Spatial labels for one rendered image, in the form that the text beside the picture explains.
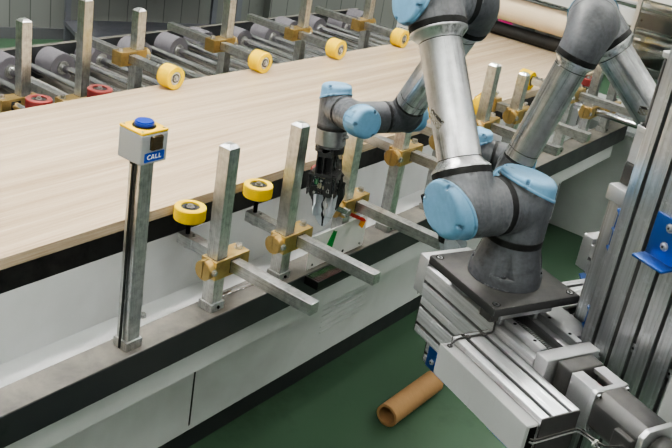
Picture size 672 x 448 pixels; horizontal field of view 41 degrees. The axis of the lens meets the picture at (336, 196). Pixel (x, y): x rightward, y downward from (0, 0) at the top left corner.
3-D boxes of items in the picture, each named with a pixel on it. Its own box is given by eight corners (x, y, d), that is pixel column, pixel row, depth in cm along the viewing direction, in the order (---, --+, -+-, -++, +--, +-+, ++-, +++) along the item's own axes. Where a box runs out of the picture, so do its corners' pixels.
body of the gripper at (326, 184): (304, 196, 217) (309, 148, 213) (313, 186, 225) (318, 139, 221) (334, 201, 216) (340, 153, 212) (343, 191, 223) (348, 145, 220)
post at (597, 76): (580, 156, 394) (610, 50, 375) (577, 157, 391) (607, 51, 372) (573, 153, 396) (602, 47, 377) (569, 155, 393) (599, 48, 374)
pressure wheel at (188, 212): (201, 239, 230) (206, 198, 226) (203, 254, 223) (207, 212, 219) (170, 237, 228) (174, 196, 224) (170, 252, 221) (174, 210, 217)
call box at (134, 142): (166, 163, 183) (169, 127, 180) (139, 170, 178) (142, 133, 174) (143, 151, 186) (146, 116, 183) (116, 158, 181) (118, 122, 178)
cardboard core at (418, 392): (445, 377, 319) (398, 411, 296) (440, 395, 322) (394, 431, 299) (426, 366, 323) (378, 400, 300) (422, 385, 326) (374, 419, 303)
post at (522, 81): (500, 195, 337) (531, 73, 318) (496, 197, 334) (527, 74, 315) (492, 192, 339) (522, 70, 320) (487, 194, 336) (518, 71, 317)
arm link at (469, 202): (524, 231, 169) (477, -44, 176) (461, 238, 162) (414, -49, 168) (485, 240, 179) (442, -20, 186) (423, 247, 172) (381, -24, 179)
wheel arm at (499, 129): (560, 154, 296) (562, 144, 294) (555, 157, 293) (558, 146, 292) (433, 108, 321) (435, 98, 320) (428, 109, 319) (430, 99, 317)
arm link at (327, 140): (320, 122, 220) (353, 128, 218) (318, 140, 221) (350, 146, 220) (312, 129, 213) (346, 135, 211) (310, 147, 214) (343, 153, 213)
